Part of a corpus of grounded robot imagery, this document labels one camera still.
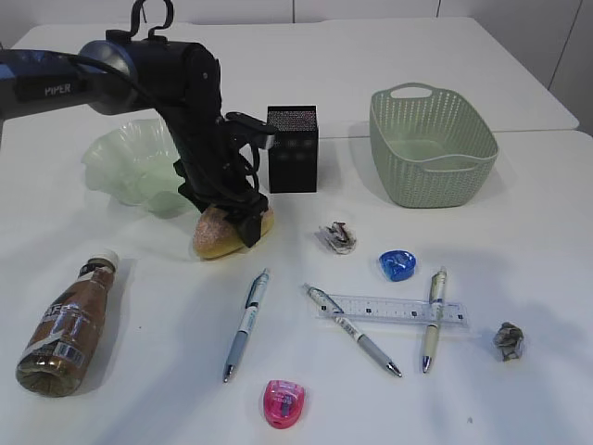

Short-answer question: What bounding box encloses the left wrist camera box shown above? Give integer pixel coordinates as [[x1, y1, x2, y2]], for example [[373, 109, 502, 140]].
[[225, 111, 278, 150]]

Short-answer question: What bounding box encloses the grey white ballpoint pen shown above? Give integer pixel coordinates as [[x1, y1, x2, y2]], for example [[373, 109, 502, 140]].
[[303, 284, 402, 378]]

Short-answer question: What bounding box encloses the blue white ballpoint pen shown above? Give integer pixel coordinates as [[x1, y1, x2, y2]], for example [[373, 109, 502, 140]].
[[222, 268, 271, 383]]

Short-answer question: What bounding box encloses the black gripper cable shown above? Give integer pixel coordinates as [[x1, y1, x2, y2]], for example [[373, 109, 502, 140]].
[[127, 0, 176, 42]]

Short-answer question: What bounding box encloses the clear plastic ruler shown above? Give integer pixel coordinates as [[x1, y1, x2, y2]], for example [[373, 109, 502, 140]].
[[318, 295, 469, 329]]

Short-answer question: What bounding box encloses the brown bread roll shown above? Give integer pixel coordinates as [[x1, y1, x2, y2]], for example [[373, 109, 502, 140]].
[[193, 206, 246, 260]]

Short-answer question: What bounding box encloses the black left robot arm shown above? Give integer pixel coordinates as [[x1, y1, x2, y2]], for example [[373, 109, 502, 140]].
[[1, 38, 277, 247]]

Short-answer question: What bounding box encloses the pink pencil sharpener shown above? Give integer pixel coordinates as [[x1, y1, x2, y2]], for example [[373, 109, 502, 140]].
[[262, 380, 307, 429]]

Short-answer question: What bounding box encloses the beige ballpoint pen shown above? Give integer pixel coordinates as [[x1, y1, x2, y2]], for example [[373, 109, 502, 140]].
[[422, 266, 448, 374]]

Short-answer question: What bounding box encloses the black pen holder box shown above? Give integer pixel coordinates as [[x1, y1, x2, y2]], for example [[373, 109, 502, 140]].
[[267, 105, 319, 194]]

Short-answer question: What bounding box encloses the blue pencil sharpener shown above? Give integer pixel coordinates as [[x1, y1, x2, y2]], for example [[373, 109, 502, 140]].
[[379, 249, 417, 282]]

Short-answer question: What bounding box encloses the brown coffee bottle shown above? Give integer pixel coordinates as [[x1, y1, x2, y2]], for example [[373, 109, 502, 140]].
[[16, 249, 120, 398]]

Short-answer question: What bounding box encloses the green plastic woven basket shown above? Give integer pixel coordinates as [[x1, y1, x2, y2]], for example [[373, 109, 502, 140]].
[[369, 83, 499, 209]]

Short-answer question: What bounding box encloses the white paper ball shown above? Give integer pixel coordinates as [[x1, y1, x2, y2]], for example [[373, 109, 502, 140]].
[[319, 222, 358, 255]]

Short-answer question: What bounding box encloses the green wavy glass plate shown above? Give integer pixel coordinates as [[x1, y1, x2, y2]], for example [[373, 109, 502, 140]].
[[82, 118, 193, 218]]

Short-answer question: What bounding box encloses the grey paper ball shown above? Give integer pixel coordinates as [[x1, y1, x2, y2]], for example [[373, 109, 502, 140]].
[[493, 322, 524, 362]]

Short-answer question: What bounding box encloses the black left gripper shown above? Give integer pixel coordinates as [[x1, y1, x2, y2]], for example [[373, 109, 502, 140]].
[[159, 104, 268, 247]]

